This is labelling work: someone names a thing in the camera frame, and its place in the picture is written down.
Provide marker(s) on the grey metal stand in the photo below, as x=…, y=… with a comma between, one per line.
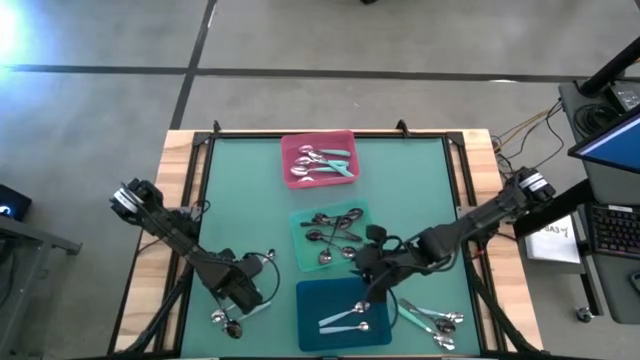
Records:
x=35, y=240

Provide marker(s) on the caster wheel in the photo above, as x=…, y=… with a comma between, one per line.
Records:
x=584, y=314

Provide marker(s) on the grey cart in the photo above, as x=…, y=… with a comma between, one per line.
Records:
x=615, y=285

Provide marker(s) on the black power adapter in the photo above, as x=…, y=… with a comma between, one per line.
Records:
x=625, y=95

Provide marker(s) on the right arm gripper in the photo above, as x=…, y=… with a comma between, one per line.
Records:
x=377, y=262

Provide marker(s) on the black pole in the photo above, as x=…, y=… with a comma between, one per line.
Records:
x=612, y=67

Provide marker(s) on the black table frame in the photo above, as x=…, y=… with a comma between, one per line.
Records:
x=250, y=134

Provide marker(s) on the black keyboard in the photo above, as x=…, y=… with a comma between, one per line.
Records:
x=617, y=230

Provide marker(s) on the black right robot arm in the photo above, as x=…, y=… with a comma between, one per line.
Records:
x=470, y=225

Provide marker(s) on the black device with light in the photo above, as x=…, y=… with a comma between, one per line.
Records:
x=12, y=202

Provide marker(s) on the white paper sheet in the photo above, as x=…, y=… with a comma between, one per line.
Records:
x=552, y=240

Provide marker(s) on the green translucent plastic bin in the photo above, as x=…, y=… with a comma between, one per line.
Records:
x=300, y=240

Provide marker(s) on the black stand legs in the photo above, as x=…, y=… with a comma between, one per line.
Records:
x=160, y=310
x=500, y=315

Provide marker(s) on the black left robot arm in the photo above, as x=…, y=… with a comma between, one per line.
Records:
x=170, y=230

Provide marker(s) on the computer monitor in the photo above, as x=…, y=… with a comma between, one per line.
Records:
x=615, y=145

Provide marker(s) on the black right stand legs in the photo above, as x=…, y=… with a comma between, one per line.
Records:
x=500, y=315

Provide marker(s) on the silver spoon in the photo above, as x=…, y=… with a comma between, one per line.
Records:
x=270, y=254

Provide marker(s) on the black left stand legs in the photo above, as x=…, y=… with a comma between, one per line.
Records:
x=160, y=310

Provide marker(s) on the dark blue plastic bin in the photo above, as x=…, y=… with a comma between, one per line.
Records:
x=320, y=300

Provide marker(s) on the pink plastic bin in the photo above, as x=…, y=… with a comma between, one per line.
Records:
x=320, y=185

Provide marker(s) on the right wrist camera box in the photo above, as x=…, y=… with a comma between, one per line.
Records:
x=376, y=234

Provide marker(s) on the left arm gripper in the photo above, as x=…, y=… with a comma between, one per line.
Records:
x=235, y=275

